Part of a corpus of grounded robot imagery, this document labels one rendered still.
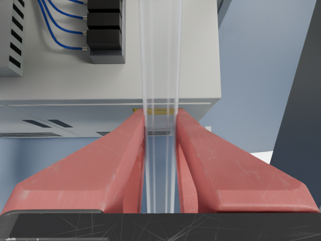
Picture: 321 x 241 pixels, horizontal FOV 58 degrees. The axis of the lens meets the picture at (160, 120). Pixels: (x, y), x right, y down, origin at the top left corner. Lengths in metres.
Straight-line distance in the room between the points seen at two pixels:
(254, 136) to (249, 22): 0.45
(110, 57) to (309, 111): 0.33
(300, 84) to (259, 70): 1.00
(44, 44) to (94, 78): 0.10
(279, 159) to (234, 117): 0.90
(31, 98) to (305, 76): 0.40
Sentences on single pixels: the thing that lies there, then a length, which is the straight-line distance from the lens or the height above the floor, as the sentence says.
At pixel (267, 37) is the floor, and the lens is 1.25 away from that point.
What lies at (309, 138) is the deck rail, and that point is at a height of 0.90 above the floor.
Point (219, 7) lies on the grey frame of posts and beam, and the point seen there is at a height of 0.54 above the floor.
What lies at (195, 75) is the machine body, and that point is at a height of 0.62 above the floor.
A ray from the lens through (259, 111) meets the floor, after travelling 1.14.
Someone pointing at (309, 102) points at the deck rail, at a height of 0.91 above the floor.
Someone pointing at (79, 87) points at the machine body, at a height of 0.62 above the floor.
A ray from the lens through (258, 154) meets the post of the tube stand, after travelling 1.11.
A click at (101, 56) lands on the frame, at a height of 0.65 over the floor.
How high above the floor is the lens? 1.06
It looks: 81 degrees down
